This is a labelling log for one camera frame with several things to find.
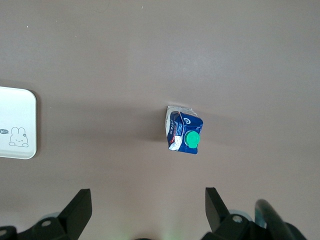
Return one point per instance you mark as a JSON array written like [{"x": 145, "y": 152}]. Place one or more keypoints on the blue milk carton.
[{"x": 185, "y": 130}]

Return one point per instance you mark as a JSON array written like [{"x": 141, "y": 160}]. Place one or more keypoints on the cream rabbit print tray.
[{"x": 17, "y": 117}]

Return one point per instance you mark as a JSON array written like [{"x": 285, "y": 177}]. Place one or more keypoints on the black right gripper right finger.
[{"x": 220, "y": 222}]

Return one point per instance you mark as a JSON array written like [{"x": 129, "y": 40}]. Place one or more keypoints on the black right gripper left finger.
[{"x": 72, "y": 220}]

